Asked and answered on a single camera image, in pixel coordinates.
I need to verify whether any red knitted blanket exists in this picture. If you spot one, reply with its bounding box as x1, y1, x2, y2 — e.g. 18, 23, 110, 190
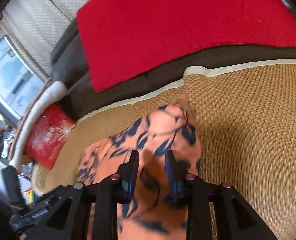
77, 0, 296, 92

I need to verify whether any orange floral garment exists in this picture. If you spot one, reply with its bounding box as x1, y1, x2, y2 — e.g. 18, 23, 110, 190
76, 105, 201, 239

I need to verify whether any folded white maroon quilt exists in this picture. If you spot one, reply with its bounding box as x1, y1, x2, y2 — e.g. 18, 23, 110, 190
9, 79, 68, 174

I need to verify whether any woven bamboo seat mat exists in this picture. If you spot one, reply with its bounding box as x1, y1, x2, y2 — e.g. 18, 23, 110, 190
32, 60, 296, 239

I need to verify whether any red gift box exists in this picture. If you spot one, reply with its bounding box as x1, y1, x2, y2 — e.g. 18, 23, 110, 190
25, 105, 76, 170

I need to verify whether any beige dotted curtain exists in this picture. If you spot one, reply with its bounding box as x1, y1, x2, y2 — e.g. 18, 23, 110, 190
0, 0, 88, 80

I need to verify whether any dark brown leather sofa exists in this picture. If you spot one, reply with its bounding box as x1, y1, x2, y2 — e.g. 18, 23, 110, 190
51, 0, 296, 120

